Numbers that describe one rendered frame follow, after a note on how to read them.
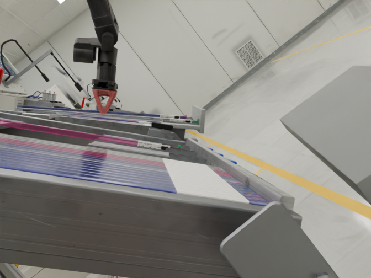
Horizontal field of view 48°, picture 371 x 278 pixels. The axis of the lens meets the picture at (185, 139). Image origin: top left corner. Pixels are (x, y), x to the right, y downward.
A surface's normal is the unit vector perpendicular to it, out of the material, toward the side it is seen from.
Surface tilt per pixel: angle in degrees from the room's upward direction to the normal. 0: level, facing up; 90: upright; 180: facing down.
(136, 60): 90
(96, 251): 90
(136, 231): 90
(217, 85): 90
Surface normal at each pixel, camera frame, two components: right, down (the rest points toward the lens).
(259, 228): 0.11, 0.07
